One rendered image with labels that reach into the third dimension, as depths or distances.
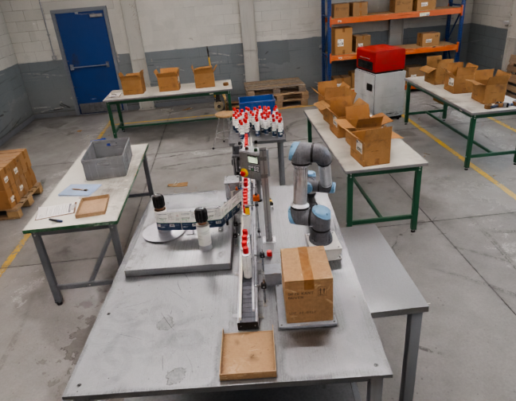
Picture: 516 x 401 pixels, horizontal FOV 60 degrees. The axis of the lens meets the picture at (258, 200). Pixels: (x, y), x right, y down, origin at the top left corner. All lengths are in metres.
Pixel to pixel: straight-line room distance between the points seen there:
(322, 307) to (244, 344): 0.44
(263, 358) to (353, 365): 0.42
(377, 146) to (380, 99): 3.86
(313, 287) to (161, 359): 0.82
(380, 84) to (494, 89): 2.19
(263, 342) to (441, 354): 1.60
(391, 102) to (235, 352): 6.57
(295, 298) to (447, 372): 1.48
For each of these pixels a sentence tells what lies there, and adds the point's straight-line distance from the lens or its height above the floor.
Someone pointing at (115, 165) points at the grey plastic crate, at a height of 0.92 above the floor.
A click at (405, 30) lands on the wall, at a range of 10.99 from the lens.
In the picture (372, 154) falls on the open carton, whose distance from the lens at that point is 4.36.
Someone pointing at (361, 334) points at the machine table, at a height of 0.83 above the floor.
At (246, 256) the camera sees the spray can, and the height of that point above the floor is 1.04.
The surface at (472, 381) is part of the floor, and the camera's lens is 3.46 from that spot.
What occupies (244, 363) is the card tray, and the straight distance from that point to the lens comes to 2.26.
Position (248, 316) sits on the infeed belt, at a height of 0.88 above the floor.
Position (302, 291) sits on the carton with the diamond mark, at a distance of 2.29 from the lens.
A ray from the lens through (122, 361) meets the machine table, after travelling 2.43.
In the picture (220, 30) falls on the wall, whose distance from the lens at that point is 10.19.
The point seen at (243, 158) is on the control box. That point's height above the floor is 1.42.
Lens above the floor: 2.47
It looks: 27 degrees down
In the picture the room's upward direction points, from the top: 5 degrees counter-clockwise
